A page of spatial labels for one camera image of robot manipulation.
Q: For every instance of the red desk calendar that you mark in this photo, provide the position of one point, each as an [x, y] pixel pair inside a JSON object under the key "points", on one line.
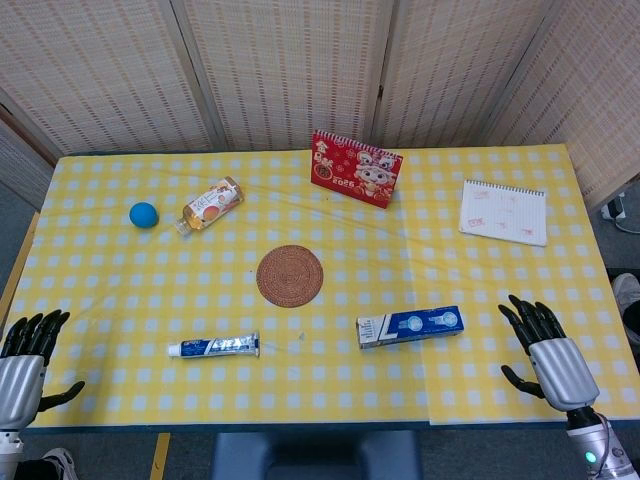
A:
{"points": [[355, 170]]}

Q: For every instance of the blue toothpaste box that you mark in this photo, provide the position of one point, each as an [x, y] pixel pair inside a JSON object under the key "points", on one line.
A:
{"points": [[410, 327]]}

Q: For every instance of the blue white toothpaste tube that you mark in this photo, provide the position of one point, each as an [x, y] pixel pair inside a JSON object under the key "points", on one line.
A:
{"points": [[215, 345]]}

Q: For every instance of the white spiral notebook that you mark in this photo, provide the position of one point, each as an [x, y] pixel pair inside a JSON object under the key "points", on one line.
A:
{"points": [[502, 212]]}

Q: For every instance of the woven bamboo folding screen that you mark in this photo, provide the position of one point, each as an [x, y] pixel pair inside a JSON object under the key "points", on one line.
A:
{"points": [[280, 70]]}

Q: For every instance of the blue ball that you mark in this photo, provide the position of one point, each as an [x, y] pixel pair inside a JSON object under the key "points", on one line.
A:
{"points": [[143, 215]]}

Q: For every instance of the yellow white checked tablecloth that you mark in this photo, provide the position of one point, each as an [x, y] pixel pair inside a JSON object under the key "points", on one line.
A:
{"points": [[350, 380]]}

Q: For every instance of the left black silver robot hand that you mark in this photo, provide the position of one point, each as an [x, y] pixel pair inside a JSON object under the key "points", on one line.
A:
{"points": [[20, 380]]}

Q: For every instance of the round brown woven coaster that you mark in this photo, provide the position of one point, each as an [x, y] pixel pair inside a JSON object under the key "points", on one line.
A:
{"points": [[290, 275]]}

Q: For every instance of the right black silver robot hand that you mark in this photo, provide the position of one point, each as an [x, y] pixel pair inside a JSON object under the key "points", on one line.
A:
{"points": [[562, 370]]}

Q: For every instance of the tea bottle with peach label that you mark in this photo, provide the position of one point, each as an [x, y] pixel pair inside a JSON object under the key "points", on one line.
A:
{"points": [[210, 205]]}

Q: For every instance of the white power strip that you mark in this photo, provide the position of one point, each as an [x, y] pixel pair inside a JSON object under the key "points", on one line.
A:
{"points": [[615, 206]]}

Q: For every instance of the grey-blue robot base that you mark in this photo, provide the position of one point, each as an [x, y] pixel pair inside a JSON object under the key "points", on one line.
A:
{"points": [[315, 457]]}

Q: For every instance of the white sneaker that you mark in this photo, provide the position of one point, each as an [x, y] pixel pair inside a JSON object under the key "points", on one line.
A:
{"points": [[57, 462], [629, 300]]}

